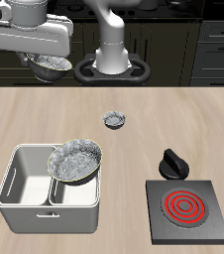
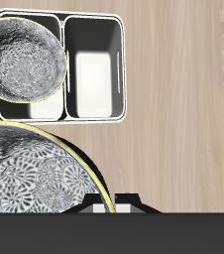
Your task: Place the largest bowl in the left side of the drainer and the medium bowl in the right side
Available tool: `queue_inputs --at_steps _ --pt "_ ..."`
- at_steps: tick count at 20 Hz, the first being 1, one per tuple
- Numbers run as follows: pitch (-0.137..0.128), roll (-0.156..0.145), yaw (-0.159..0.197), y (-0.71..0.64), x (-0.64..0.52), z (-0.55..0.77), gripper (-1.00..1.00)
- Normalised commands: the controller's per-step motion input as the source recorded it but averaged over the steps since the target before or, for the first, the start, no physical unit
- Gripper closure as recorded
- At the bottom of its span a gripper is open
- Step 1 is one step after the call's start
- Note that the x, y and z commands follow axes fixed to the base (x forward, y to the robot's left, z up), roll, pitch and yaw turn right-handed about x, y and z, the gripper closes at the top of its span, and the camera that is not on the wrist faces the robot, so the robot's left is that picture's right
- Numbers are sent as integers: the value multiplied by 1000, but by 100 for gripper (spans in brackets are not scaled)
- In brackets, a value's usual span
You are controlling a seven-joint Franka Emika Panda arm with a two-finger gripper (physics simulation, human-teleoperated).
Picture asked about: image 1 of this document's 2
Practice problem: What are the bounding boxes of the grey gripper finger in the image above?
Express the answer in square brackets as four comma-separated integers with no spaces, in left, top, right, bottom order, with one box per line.
[16,52,31,68]

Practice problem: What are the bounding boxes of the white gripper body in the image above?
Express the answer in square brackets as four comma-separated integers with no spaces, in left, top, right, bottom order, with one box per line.
[0,17,75,61]

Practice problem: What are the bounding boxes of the medium grey speckled bowl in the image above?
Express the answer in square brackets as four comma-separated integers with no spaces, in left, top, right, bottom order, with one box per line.
[25,53,73,83]

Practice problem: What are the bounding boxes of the small grey speckled bowl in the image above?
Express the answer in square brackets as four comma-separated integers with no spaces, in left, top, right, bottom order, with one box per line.
[102,111,128,131]

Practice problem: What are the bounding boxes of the large grey speckled bowl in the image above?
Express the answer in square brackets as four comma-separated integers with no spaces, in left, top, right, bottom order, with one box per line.
[47,138,104,187]

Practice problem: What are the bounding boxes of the white two-bin basket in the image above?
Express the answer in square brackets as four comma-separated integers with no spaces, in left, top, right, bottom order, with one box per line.
[0,143,102,235]

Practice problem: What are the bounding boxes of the dark kitchen cupboards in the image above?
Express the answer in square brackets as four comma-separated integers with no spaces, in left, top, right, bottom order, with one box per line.
[0,0,224,88]

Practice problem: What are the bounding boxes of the round black knob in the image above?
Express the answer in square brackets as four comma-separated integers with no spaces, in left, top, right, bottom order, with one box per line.
[158,148,190,182]

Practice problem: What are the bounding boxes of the dark grey stove plate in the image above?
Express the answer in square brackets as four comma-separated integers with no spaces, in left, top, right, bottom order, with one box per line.
[145,180,224,246]

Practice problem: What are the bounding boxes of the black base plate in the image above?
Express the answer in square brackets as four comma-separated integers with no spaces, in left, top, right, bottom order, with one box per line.
[73,53,152,84]

